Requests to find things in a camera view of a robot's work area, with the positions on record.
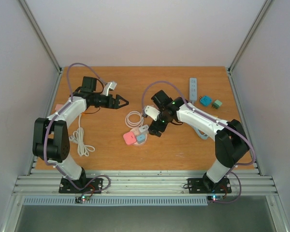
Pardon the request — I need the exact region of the mint green usb charger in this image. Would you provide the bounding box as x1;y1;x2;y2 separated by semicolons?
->
212;100;222;109

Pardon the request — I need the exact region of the light blue power strip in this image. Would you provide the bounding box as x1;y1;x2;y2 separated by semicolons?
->
189;77;198;104

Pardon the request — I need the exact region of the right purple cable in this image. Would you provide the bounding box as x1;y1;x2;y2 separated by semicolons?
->
141;81;257;203

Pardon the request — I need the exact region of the grey slotted cable duct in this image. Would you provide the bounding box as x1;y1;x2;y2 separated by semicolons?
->
23;196;207;207

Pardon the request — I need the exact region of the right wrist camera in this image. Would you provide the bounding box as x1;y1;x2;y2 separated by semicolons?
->
143;105;160;121

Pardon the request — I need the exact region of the pink white coiled cable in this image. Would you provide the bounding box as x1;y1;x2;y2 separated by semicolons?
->
125;110;145;129

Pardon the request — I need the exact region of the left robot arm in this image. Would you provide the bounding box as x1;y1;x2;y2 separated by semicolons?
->
32;76;129;192

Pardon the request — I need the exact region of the blue plug adapter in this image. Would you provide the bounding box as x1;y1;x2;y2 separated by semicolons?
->
136;134;146;144

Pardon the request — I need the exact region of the round pink socket base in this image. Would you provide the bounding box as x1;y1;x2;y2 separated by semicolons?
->
130;127;148;146

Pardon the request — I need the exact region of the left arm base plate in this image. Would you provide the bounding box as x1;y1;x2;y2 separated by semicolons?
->
58;178;103;194

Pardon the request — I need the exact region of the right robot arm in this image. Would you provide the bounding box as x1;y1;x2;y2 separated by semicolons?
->
143;90;251;192

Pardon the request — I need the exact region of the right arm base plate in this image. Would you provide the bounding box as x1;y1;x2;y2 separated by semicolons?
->
187;178;232;194

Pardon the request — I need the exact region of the teal plug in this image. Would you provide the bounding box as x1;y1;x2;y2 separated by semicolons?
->
199;95;212;107

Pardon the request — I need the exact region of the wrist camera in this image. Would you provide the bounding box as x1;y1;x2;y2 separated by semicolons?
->
143;105;160;121
102;81;117;96

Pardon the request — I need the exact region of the white power strip cable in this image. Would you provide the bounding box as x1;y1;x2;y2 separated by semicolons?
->
69;115;96;157

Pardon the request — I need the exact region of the white grey plug adapter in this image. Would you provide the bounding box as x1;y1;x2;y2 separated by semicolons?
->
139;125;149;134

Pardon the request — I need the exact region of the coral pink plug adapter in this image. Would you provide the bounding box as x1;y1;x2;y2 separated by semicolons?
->
123;131;137;145

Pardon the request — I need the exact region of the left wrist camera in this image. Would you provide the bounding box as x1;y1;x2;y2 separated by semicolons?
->
102;81;117;96

